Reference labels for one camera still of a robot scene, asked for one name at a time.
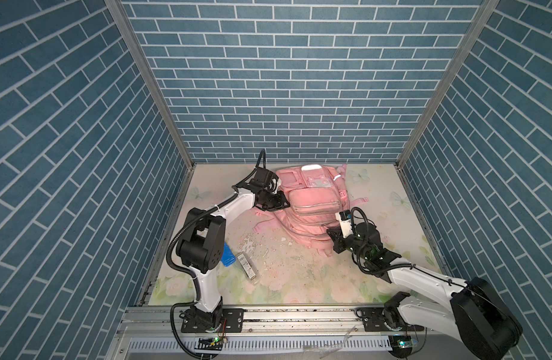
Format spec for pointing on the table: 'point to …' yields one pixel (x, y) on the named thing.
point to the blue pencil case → (228, 257)
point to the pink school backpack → (316, 195)
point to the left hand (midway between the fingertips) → (293, 206)
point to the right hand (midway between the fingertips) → (330, 232)
